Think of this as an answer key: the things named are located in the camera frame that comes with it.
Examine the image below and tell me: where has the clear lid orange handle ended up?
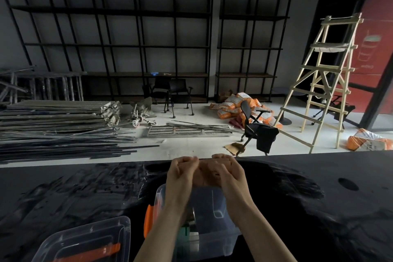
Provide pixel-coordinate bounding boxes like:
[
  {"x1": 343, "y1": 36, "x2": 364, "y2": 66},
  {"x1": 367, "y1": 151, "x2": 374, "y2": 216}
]
[{"x1": 31, "y1": 216, "x2": 131, "y2": 262}]

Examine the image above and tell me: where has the pile of orange sacks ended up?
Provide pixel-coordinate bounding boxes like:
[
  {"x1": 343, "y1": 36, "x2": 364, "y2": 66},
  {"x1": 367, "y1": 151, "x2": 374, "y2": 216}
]
[{"x1": 209, "y1": 92, "x2": 283, "y2": 130}]

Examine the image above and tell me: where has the stack of grey scaffold planks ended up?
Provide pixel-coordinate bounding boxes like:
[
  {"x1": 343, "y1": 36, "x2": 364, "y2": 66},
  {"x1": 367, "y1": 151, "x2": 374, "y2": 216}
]
[{"x1": 0, "y1": 100, "x2": 122, "y2": 133}]

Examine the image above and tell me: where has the black folding chair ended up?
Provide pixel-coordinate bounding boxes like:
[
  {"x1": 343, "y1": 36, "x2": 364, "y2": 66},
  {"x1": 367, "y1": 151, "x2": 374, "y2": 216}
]
[
  {"x1": 164, "y1": 79, "x2": 195, "y2": 119},
  {"x1": 142, "y1": 76, "x2": 171, "y2": 106}
]

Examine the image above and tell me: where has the black office chair with armrests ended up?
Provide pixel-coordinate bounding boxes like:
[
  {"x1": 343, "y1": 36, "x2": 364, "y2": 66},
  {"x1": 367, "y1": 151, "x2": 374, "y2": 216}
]
[{"x1": 239, "y1": 100, "x2": 274, "y2": 156}]

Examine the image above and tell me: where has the pile of dark metal rods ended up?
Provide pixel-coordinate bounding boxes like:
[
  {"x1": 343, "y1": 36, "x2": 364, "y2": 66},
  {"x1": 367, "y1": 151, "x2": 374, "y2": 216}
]
[{"x1": 0, "y1": 126, "x2": 160, "y2": 165}]

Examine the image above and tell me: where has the bundle of caster wheels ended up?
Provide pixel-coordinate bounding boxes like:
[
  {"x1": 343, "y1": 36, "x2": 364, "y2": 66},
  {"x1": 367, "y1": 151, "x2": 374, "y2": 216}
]
[{"x1": 130, "y1": 97, "x2": 158, "y2": 128}]

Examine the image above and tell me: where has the brown cardboard box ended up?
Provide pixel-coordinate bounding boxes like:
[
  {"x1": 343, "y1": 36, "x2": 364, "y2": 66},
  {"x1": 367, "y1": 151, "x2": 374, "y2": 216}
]
[{"x1": 218, "y1": 89, "x2": 234, "y2": 103}]

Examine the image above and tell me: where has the single orange white bag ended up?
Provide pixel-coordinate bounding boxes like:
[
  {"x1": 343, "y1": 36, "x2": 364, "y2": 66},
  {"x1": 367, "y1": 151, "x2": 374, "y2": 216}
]
[{"x1": 347, "y1": 128, "x2": 393, "y2": 152}]

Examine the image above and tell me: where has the clear plastic box orange latch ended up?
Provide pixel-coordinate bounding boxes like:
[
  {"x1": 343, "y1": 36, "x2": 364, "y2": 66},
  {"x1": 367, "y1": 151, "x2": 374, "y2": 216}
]
[{"x1": 144, "y1": 183, "x2": 243, "y2": 262}]

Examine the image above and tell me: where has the black folded stand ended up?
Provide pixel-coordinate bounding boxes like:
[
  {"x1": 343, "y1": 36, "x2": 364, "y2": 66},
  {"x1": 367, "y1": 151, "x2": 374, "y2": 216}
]
[{"x1": 311, "y1": 95, "x2": 360, "y2": 129}]

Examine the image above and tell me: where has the person's right forearm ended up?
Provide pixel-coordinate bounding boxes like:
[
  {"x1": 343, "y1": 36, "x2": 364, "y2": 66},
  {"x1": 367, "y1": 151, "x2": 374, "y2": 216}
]
[{"x1": 227, "y1": 195, "x2": 298, "y2": 262}]

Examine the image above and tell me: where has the brown cardboard piece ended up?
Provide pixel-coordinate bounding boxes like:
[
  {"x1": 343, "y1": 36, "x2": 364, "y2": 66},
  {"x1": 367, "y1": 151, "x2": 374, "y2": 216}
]
[{"x1": 224, "y1": 142, "x2": 246, "y2": 157}]

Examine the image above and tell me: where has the black garment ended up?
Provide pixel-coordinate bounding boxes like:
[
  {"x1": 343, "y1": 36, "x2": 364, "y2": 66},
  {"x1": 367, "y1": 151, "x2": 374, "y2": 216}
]
[{"x1": 255, "y1": 124, "x2": 279, "y2": 154}]

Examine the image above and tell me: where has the wide black metal shelf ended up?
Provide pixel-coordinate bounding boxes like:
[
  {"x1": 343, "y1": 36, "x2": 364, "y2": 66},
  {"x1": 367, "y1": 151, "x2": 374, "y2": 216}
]
[{"x1": 0, "y1": 0, "x2": 215, "y2": 105}]

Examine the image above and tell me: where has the wooden stepladder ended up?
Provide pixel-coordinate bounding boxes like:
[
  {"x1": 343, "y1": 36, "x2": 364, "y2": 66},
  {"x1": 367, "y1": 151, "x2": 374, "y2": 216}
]
[{"x1": 274, "y1": 12, "x2": 365, "y2": 154}]

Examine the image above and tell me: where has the narrow black metal shelf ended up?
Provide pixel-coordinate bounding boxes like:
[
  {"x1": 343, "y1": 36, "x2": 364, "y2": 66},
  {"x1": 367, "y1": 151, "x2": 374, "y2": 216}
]
[{"x1": 215, "y1": 0, "x2": 296, "y2": 103}]

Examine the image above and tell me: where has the red glass partition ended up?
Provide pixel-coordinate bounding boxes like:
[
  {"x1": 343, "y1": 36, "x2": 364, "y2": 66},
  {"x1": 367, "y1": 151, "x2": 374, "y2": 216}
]
[{"x1": 346, "y1": 0, "x2": 393, "y2": 132}]

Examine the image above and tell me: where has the pinkish brown soft pouch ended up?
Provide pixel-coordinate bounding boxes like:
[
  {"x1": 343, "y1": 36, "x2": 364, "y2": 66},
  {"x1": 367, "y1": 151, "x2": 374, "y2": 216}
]
[{"x1": 193, "y1": 157, "x2": 233, "y2": 187}]

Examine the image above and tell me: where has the round black pedestal table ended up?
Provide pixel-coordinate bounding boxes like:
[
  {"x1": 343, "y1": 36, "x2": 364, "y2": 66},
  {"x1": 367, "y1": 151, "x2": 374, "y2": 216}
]
[{"x1": 271, "y1": 86, "x2": 303, "y2": 126}]

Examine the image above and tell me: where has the person's left hand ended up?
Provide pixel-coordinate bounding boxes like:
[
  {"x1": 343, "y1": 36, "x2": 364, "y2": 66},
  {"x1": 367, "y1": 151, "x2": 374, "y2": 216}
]
[{"x1": 166, "y1": 156, "x2": 200, "y2": 203}]

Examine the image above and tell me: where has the person's left forearm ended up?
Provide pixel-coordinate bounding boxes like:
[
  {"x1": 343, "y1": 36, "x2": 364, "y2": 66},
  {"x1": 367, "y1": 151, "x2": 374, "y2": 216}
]
[{"x1": 133, "y1": 197, "x2": 193, "y2": 262}]

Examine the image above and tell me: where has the person's right hand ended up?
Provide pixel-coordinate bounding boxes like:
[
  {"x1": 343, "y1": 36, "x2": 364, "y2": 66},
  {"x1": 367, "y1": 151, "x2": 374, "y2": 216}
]
[{"x1": 201, "y1": 153, "x2": 247, "y2": 203}]

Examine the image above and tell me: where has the grey metal scaffold frame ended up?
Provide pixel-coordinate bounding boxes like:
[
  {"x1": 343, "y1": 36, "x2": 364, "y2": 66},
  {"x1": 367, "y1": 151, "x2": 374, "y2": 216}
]
[{"x1": 0, "y1": 66, "x2": 88, "y2": 103}]

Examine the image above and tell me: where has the grey metal grid panel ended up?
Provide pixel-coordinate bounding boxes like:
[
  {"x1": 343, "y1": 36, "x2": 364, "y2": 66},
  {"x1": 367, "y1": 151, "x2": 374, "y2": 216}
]
[{"x1": 147, "y1": 121, "x2": 244, "y2": 139}]

